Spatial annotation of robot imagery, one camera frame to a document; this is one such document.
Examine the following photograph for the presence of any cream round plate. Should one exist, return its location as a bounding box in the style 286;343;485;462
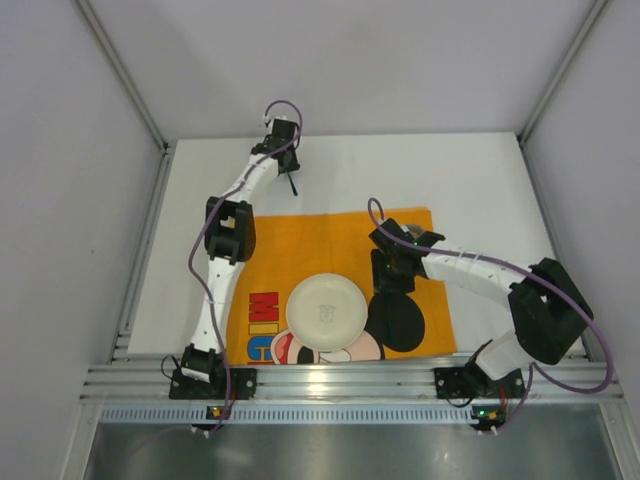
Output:
286;273;368;352

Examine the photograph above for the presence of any orange cartoon mouse placemat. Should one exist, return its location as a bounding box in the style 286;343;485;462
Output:
227;211;457;366

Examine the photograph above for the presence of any small grey metal cup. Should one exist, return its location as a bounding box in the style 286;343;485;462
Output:
405;224;425;239

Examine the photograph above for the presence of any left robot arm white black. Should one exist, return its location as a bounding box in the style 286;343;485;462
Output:
180;116;301;386

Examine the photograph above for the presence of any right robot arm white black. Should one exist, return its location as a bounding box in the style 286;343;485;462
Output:
369;218;594;385

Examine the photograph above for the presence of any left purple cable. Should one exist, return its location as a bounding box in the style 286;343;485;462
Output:
186;99;304;434

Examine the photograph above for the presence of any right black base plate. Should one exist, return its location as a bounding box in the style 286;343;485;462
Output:
433;365;525;400

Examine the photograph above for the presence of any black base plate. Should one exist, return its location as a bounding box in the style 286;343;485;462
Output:
433;365;525;400
168;367;258;400

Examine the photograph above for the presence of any left aluminium frame post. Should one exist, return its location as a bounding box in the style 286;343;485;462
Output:
69;0;169;149

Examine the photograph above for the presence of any aluminium frame post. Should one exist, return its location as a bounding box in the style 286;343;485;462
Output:
69;0;169;149
517;0;614;141

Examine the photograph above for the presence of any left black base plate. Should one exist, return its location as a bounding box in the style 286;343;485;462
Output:
168;367;258;400

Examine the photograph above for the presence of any aluminium mounting rail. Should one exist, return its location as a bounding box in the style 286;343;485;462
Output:
80;355;624;404

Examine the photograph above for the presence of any right aluminium frame post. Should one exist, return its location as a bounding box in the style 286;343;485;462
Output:
517;0;614;141

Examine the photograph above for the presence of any perforated grey cable duct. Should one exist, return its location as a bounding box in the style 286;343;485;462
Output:
100;403;505;428

